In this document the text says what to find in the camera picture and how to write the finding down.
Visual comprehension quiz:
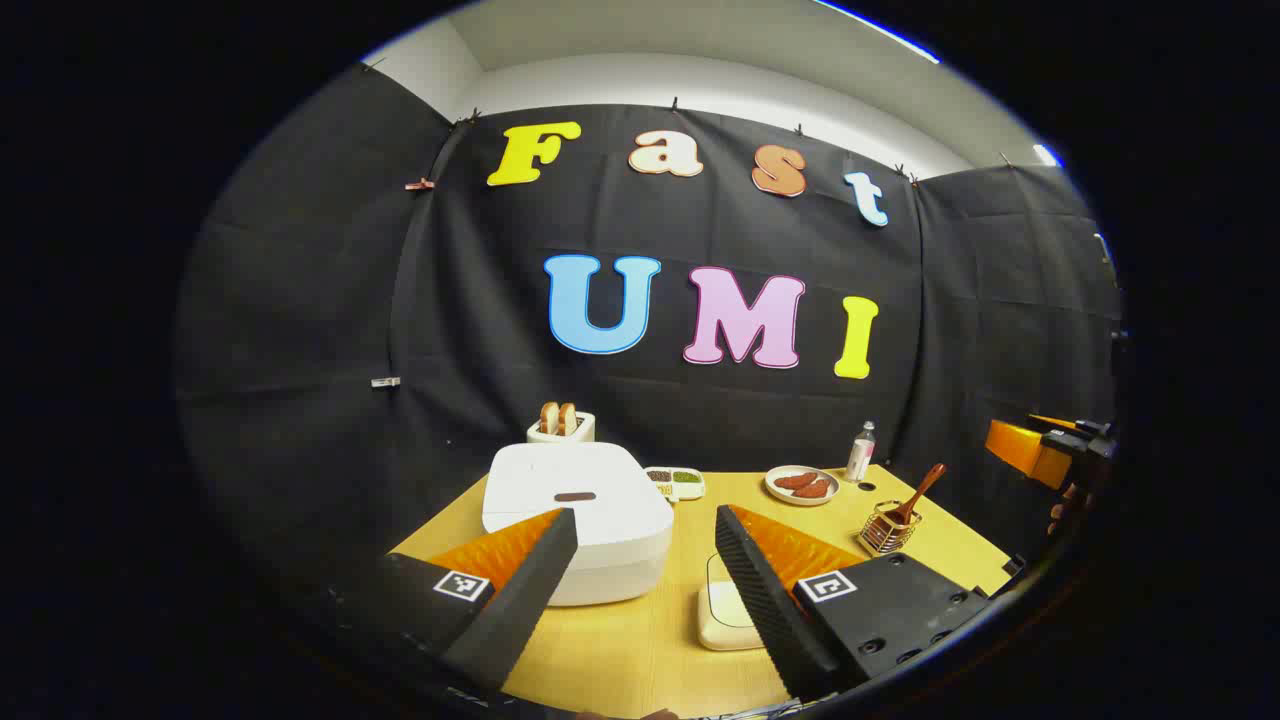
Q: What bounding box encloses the white rice cooker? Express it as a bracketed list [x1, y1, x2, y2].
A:
[482, 442, 676, 607]

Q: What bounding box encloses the wire chopstick holder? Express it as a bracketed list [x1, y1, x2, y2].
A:
[859, 500, 923, 556]

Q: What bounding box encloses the black backdrop cloth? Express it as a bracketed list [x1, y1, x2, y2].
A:
[175, 62, 1126, 601]

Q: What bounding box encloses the white divided dish of beans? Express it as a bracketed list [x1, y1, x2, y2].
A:
[644, 466, 707, 503]

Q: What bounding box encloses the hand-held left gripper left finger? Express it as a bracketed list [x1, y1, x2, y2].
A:
[370, 507, 581, 693]

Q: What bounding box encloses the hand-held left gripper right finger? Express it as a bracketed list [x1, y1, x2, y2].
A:
[714, 504, 991, 703]

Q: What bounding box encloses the white toaster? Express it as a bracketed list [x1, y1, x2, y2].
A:
[526, 410, 597, 445]

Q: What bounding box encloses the brown wooden spoon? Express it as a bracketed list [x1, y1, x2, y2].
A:
[882, 463, 947, 527]

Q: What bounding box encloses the clear tray of rice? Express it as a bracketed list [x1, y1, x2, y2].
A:
[697, 550, 791, 653]

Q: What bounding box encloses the clear bottle with pink label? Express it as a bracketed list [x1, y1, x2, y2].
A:
[845, 421, 878, 484]

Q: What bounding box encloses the white round plate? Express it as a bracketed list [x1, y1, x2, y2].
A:
[764, 465, 841, 507]

